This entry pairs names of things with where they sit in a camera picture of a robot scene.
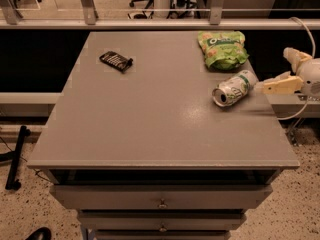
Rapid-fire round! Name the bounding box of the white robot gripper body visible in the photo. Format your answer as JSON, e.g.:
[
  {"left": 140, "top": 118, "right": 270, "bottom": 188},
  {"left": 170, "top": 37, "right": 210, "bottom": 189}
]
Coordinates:
[{"left": 297, "top": 58, "right": 320, "bottom": 96}]

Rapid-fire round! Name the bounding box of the grey drawer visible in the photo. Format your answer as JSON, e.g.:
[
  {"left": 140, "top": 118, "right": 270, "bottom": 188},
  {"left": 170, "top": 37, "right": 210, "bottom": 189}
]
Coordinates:
[
  {"left": 78, "top": 212, "right": 246, "bottom": 230},
  {"left": 50, "top": 185, "right": 272, "bottom": 210}
]

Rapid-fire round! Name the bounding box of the black snack wrapper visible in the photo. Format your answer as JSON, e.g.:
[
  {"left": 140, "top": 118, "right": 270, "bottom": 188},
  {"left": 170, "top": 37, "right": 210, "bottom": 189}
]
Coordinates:
[{"left": 99, "top": 51, "right": 133, "bottom": 73}]

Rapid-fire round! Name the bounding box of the grey drawer cabinet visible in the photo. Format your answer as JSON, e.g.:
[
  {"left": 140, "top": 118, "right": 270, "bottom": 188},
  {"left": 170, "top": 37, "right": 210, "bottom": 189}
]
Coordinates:
[{"left": 29, "top": 31, "right": 299, "bottom": 240}]

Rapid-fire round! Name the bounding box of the black stand leg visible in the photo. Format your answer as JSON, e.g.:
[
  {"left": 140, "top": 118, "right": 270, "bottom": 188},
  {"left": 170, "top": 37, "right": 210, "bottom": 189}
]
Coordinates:
[{"left": 0, "top": 125, "right": 31, "bottom": 190}]

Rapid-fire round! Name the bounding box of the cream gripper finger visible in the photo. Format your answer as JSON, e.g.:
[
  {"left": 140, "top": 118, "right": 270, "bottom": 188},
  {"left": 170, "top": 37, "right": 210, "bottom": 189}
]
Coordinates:
[
  {"left": 254, "top": 71, "right": 303, "bottom": 94},
  {"left": 283, "top": 47, "right": 312, "bottom": 73}
]

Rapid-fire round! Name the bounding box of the upper drawer knob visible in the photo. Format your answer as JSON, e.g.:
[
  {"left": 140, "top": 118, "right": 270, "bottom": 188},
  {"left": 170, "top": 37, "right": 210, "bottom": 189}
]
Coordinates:
[{"left": 158, "top": 200, "right": 168, "bottom": 209}]

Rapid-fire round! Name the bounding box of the upper grey drawer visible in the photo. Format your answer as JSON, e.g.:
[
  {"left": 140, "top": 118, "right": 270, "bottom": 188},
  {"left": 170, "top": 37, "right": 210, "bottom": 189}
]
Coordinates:
[{"left": 50, "top": 185, "right": 272, "bottom": 210}]

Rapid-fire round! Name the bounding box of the green rice chip bag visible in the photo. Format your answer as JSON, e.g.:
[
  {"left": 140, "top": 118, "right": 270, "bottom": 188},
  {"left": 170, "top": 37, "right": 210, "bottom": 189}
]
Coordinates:
[{"left": 198, "top": 31, "right": 249, "bottom": 71}]

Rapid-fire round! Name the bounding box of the centre office chair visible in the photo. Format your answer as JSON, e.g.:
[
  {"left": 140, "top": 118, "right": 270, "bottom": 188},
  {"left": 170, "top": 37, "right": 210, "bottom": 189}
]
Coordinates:
[{"left": 128, "top": 0, "right": 173, "bottom": 20}]

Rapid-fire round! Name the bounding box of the metal railing ledge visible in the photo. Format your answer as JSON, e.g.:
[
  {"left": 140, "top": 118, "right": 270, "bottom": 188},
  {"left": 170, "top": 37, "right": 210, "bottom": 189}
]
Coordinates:
[{"left": 0, "top": 0, "right": 320, "bottom": 30}]

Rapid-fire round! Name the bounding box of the black shoe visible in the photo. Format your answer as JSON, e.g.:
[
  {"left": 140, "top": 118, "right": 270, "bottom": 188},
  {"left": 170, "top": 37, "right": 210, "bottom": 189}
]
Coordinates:
[{"left": 25, "top": 227, "right": 52, "bottom": 240}]

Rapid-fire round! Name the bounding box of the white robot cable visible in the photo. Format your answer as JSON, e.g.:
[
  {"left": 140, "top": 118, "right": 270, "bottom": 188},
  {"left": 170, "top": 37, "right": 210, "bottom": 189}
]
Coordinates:
[{"left": 278, "top": 16, "right": 317, "bottom": 122}]

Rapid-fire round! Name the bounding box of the silver green 7up can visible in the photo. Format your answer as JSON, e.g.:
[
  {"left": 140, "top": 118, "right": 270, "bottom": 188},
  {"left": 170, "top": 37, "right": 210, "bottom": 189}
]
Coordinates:
[{"left": 212, "top": 70, "right": 258, "bottom": 107}]

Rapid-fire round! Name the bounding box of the middle drawer knob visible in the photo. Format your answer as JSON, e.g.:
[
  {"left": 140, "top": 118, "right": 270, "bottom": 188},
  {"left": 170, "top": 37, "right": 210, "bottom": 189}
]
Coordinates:
[{"left": 159, "top": 225, "right": 167, "bottom": 233}]

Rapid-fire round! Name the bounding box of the drawer knob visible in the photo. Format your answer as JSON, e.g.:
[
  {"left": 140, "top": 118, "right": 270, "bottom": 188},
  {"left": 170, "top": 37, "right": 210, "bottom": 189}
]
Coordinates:
[
  {"left": 158, "top": 200, "right": 168, "bottom": 209},
  {"left": 159, "top": 225, "right": 167, "bottom": 233}
]

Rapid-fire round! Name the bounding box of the middle grey drawer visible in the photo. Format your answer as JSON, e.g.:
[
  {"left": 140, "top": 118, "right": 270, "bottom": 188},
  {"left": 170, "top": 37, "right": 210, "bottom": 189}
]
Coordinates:
[{"left": 78, "top": 212, "right": 246, "bottom": 230}]

